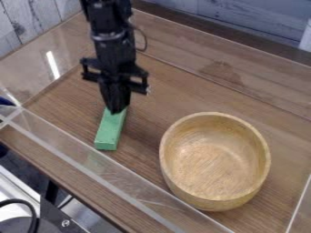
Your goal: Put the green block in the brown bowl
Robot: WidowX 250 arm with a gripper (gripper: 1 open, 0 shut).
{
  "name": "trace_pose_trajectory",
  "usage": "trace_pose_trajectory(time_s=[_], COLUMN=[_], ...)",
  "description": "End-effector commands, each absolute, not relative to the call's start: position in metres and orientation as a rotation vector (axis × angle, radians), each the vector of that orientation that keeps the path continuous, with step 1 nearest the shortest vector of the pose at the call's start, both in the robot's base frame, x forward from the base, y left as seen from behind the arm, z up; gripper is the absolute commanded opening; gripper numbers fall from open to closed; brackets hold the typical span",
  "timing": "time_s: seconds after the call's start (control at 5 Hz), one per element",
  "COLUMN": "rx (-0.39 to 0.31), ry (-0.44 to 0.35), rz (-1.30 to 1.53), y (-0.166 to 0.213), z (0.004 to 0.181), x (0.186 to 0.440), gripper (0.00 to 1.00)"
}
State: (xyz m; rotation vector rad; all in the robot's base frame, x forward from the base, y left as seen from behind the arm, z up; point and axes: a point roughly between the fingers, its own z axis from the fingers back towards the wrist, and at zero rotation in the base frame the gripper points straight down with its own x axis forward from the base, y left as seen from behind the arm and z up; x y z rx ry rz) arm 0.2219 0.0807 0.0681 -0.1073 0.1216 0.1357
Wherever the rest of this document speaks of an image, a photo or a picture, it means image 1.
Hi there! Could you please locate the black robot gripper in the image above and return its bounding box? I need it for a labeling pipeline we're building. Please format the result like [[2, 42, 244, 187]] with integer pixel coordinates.
[[81, 30, 149, 113]]

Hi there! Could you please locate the green rectangular block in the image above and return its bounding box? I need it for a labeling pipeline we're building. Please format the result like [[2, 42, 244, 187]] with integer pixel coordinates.
[[94, 108, 127, 151]]

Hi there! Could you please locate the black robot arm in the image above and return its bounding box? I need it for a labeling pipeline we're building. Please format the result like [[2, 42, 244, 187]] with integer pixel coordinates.
[[79, 0, 149, 114]]

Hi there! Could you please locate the brown wooden bowl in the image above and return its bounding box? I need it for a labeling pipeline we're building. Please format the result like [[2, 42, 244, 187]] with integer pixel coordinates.
[[160, 112, 273, 212]]

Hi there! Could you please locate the blue object at left edge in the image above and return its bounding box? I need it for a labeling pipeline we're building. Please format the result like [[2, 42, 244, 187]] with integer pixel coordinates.
[[0, 96, 15, 106]]

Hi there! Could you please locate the black metal table leg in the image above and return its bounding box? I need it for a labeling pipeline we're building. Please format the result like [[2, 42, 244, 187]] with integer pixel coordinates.
[[39, 179, 62, 219]]

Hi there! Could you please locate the clear acrylic tray wall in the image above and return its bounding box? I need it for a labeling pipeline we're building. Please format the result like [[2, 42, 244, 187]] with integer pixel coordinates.
[[0, 4, 311, 233]]

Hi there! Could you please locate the black cable on floor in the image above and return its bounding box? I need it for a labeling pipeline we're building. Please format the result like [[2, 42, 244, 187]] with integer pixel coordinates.
[[0, 198, 42, 233]]

